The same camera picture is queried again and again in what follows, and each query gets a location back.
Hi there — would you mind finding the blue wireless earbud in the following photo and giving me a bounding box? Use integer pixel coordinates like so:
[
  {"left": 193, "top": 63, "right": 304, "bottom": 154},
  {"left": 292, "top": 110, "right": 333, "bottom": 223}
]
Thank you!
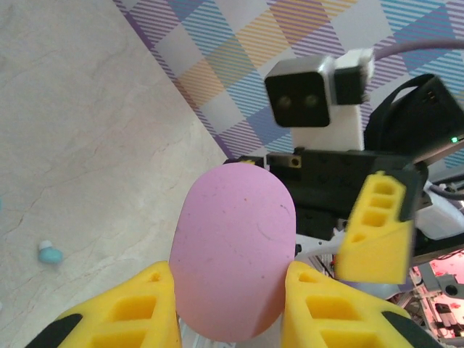
[{"left": 38, "top": 239, "right": 65, "bottom": 271}]

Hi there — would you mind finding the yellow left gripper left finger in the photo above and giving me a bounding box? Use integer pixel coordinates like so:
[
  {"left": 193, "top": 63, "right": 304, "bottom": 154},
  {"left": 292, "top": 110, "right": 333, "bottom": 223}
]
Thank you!
[{"left": 25, "top": 260, "right": 183, "bottom": 348}]

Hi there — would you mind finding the grey background lab equipment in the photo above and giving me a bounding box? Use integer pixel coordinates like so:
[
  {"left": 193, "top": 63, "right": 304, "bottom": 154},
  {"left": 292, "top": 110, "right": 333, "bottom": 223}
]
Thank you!
[{"left": 409, "top": 259, "right": 464, "bottom": 344}]

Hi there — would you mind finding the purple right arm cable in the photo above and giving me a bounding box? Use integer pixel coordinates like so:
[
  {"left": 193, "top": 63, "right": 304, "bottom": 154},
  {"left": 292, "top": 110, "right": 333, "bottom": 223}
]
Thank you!
[{"left": 373, "top": 38, "right": 464, "bottom": 63}]

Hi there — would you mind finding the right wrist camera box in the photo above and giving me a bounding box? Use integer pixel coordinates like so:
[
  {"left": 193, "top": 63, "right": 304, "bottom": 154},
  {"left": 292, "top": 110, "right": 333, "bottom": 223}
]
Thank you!
[{"left": 263, "top": 49, "right": 376, "bottom": 152}]

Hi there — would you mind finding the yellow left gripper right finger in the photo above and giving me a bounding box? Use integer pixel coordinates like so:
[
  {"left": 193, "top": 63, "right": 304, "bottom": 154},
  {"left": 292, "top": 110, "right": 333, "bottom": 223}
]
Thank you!
[{"left": 281, "top": 260, "right": 445, "bottom": 348}]

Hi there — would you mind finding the pink earbud charging case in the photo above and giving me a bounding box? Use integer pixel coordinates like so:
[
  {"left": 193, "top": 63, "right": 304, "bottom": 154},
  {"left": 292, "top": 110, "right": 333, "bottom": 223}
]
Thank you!
[{"left": 168, "top": 162, "right": 297, "bottom": 342}]

